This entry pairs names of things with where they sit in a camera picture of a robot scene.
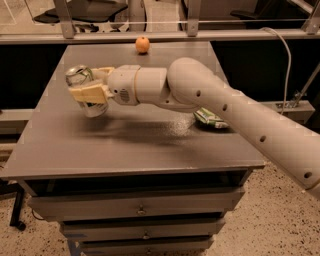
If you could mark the grey drawer cabinet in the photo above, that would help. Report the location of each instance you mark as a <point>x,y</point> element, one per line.
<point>129,149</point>

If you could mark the black office chair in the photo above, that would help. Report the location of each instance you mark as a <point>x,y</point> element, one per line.
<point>88,14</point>

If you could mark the metal railing frame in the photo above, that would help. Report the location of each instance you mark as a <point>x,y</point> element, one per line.
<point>18,27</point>

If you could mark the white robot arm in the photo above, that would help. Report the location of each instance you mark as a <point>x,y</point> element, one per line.
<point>187,86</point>

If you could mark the top grey drawer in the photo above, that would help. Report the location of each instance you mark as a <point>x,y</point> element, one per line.
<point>144,204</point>

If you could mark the black stand leg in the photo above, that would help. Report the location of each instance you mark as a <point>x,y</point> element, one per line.
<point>7,188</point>

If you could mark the bottom grey drawer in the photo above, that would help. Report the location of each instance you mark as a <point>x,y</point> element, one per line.
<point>139,246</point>

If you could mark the orange fruit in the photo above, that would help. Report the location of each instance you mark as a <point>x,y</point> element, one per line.
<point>142,45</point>

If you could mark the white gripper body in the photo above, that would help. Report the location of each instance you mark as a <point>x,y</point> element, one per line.
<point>122,83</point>

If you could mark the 7up soda can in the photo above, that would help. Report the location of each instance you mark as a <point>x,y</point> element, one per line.
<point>81,75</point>

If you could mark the middle grey drawer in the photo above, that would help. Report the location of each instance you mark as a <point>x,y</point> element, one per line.
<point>143,229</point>

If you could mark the grey drawer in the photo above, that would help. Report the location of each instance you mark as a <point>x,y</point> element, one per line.
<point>144,204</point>
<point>143,229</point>
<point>139,246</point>

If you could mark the green chip bag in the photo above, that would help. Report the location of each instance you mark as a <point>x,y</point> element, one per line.
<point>208,118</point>

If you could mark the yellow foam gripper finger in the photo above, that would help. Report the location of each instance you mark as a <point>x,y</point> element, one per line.
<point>102,73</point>
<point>96,93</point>

